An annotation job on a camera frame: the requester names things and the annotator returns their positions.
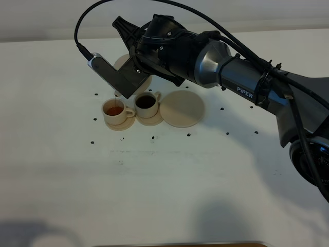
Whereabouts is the beige right teacup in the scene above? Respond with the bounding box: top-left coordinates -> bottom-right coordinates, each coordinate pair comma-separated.
134,92 -> 161,118

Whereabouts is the beige teacup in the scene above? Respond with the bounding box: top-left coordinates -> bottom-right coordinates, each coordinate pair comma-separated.
134,92 -> 161,118
101,98 -> 135,126

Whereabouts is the beige right teacup saucer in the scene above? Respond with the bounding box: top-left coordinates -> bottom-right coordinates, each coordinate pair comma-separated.
136,114 -> 163,126

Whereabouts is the beige teapot saucer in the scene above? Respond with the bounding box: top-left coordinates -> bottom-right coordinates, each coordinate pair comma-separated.
160,90 -> 206,128

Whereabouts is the beige teacup saucer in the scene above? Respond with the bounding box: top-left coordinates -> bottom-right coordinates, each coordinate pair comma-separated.
136,114 -> 163,126
104,116 -> 136,131

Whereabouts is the beige ceramic teapot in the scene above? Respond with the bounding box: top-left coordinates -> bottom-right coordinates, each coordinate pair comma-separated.
111,54 -> 152,99

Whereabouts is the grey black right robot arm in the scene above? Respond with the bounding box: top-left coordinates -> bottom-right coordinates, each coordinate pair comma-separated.
113,14 -> 328,198

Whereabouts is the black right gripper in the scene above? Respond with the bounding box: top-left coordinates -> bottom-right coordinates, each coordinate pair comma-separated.
112,14 -> 208,86

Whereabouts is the black camera cable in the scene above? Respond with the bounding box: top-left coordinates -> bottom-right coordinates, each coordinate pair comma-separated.
74,0 -> 329,201

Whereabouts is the beige left teacup saucer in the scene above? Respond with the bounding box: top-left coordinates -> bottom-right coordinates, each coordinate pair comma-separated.
104,116 -> 136,131

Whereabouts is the beige left teacup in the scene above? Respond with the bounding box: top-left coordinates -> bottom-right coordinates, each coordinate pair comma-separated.
101,98 -> 135,126

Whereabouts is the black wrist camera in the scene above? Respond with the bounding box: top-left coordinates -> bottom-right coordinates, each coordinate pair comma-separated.
88,53 -> 151,99

